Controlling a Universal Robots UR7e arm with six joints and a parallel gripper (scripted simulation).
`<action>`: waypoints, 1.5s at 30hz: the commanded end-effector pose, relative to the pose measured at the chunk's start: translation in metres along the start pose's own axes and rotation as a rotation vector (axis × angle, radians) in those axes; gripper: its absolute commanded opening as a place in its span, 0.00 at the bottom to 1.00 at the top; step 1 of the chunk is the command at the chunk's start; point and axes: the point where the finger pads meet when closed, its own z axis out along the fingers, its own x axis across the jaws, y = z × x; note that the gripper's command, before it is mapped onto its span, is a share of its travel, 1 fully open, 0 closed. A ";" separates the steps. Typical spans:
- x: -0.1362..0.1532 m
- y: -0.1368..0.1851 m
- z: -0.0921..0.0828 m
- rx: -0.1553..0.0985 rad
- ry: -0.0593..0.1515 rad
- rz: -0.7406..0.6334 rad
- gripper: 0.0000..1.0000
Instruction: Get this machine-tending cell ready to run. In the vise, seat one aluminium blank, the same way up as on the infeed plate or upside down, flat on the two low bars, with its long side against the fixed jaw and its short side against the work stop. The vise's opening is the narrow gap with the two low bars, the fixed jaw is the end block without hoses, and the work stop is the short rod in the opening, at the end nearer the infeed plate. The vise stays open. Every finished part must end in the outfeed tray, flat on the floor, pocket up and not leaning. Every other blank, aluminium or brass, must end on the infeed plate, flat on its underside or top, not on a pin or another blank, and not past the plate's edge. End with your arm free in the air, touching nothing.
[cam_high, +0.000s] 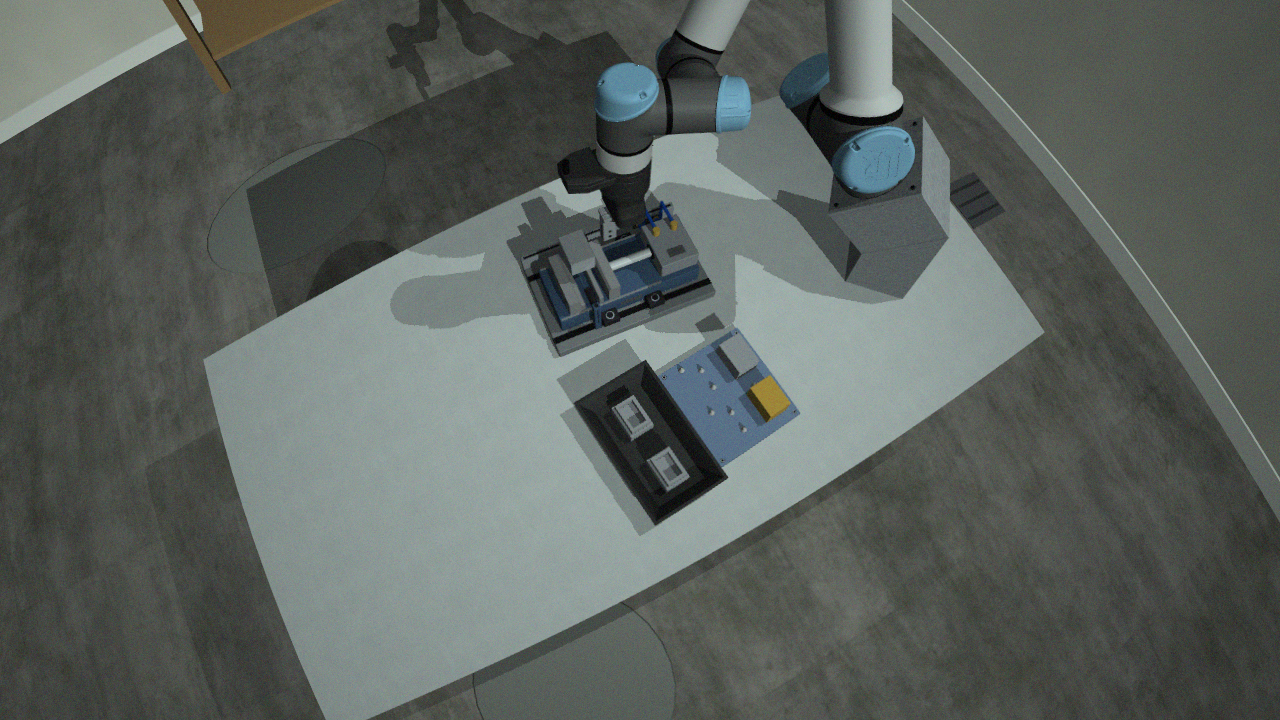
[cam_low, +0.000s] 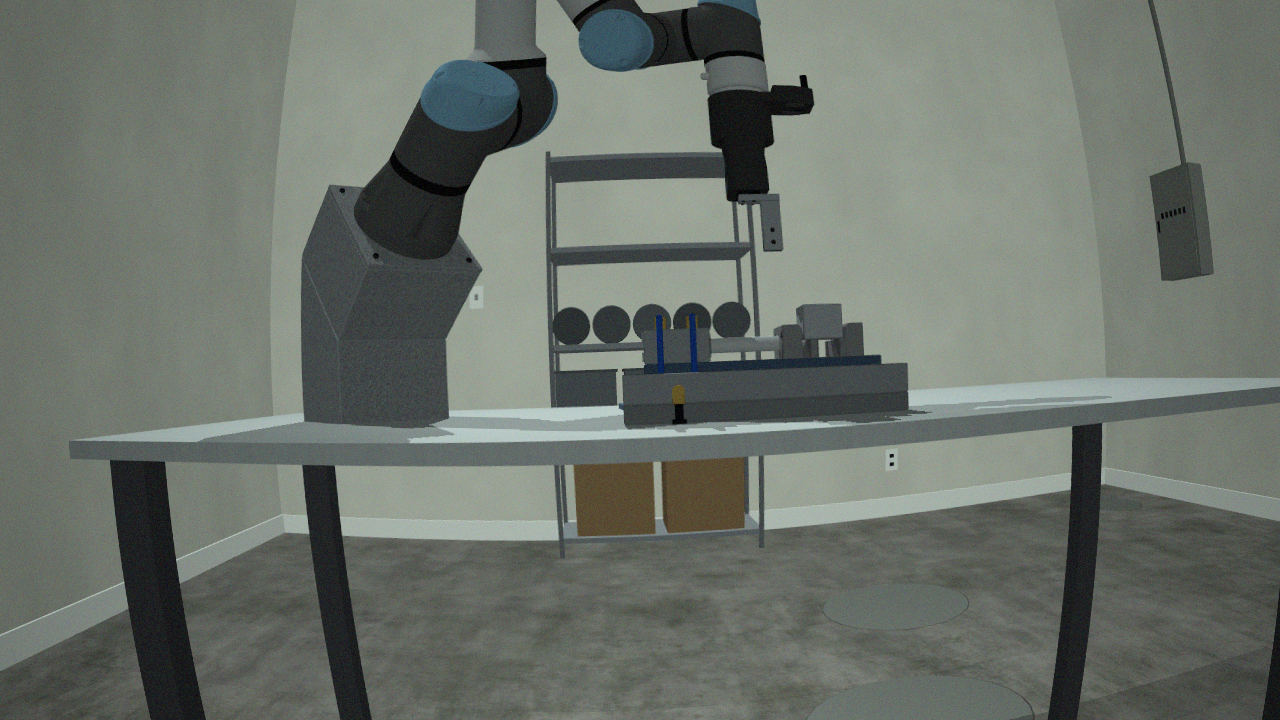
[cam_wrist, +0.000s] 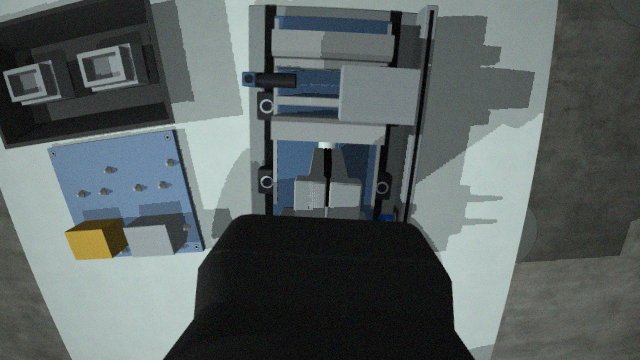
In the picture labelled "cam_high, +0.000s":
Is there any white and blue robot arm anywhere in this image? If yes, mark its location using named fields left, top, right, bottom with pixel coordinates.
left=594, top=0, right=915, bottom=199

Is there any yellow rectangular block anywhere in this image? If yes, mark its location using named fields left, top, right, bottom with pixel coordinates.
left=748, top=375, right=790, bottom=423

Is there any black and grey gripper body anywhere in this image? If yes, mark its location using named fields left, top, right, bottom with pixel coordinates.
left=557, top=137, right=653, bottom=229

